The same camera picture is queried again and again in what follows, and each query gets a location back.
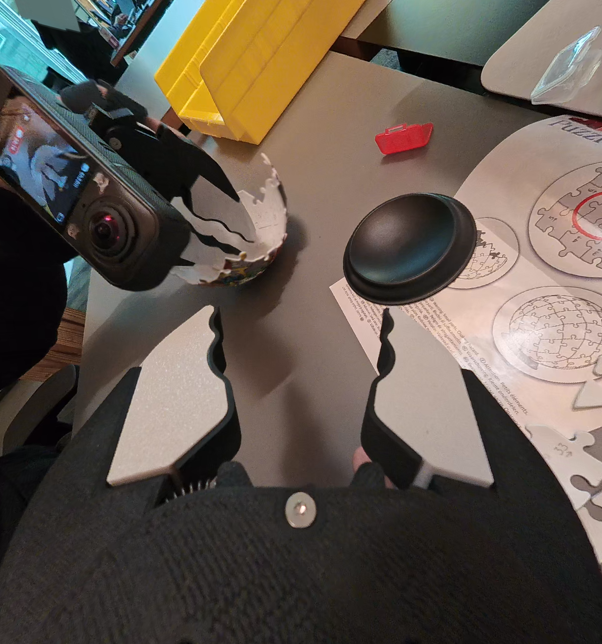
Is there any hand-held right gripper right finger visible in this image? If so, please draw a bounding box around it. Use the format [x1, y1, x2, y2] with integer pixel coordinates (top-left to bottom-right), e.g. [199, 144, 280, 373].
[360, 307, 498, 492]

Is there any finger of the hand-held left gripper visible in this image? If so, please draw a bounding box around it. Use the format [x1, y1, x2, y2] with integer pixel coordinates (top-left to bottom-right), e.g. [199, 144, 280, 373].
[171, 199, 254, 270]
[188, 173, 257, 245]

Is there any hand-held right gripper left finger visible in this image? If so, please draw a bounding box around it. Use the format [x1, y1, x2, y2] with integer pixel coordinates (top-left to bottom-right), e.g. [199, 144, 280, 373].
[106, 305, 242, 489]

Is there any partly built puzzle ball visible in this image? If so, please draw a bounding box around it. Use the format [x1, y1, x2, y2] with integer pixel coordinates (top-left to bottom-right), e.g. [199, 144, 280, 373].
[170, 153, 288, 287]

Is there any person's left forearm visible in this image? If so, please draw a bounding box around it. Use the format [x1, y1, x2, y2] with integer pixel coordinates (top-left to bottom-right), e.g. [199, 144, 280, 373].
[0, 171, 88, 400]

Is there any puzzle instruction leaflet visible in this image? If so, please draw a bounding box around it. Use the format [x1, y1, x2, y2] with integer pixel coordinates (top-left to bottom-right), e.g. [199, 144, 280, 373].
[330, 115, 602, 594]

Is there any pile of white puzzle pieces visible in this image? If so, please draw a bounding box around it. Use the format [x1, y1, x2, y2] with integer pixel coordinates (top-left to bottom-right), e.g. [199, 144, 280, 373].
[525, 347, 602, 584]

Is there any black round ball stand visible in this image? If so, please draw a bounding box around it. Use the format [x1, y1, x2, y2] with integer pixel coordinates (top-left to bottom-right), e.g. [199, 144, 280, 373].
[343, 193, 478, 305]

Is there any person's right hand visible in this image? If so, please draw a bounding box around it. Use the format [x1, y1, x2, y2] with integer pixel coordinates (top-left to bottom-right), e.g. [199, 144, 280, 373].
[353, 447, 397, 490]

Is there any light wooden furniture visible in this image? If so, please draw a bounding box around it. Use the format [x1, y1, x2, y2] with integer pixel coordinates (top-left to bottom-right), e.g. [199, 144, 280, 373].
[49, 307, 88, 375]

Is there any yellow plastic bin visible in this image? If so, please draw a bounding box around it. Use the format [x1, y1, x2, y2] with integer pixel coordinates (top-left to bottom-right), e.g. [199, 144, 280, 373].
[154, 0, 367, 146]

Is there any grey chair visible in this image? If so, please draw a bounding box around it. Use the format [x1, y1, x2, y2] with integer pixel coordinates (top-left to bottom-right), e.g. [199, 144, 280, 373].
[0, 365, 79, 456]

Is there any person's black clothing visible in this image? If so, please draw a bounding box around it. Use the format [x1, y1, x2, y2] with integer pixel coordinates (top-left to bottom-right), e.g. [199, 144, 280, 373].
[0, 433, 75, 604]

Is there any red plastic case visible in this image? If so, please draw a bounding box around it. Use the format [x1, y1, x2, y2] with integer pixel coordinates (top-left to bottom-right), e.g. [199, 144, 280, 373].
[375, 122, 434, 156]

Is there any clear plastic case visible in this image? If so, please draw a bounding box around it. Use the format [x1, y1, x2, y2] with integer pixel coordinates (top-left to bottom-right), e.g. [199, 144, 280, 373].
[531, 26, 602, 105]

